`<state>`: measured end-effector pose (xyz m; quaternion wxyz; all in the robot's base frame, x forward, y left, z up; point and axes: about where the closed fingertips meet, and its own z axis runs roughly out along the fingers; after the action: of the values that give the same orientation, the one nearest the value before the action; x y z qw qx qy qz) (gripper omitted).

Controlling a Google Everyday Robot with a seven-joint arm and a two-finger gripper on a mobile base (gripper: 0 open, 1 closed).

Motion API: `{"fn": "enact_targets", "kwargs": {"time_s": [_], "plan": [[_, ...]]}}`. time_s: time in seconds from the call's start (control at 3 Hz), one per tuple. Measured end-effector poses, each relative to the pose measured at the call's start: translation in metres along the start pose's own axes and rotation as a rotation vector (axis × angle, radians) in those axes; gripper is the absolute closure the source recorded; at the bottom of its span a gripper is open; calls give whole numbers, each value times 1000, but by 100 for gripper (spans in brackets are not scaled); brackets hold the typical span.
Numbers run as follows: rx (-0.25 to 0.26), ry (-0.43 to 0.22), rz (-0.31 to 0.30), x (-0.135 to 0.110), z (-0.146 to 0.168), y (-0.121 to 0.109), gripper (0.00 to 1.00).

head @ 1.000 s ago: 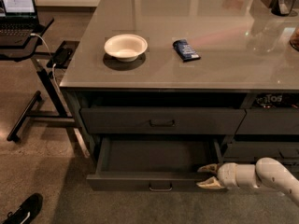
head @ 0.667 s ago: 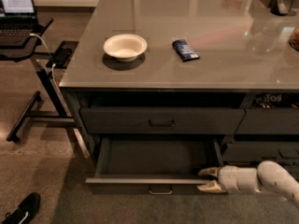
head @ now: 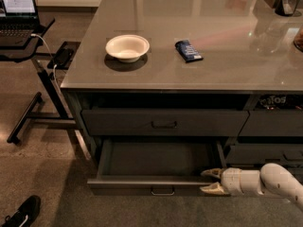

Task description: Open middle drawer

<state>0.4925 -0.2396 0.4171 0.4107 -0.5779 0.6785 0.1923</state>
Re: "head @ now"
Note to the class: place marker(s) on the dark glass jug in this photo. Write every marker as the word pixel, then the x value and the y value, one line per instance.
pixel 288 0

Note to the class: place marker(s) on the white bowl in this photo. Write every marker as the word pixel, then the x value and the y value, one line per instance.
pixel 127 48

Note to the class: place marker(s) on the black phone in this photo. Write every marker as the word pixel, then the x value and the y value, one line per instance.
pixel 63 56

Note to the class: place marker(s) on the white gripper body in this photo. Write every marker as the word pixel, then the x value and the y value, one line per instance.
pixel 231 181

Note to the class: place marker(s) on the grey counter cabinet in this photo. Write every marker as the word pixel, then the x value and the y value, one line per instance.
pixel 248 53

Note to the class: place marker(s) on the brown item in dish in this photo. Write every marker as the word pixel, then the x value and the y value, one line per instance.
pixel 298 39

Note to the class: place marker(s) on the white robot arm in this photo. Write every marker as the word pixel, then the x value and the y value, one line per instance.
pixel 290 192

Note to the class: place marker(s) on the black sneaker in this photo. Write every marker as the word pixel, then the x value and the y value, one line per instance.
pixel 26 214

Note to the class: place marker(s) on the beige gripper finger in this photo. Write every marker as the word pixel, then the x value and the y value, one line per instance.
pixel 215 189
pixel 214 172

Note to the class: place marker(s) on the black chips bag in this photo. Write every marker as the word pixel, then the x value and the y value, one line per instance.
pixel 289 102

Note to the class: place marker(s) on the open black laptop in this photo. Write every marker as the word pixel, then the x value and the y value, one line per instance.
pixel 18 20

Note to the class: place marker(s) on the blue snack packet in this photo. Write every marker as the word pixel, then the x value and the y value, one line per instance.
pixel 187 51

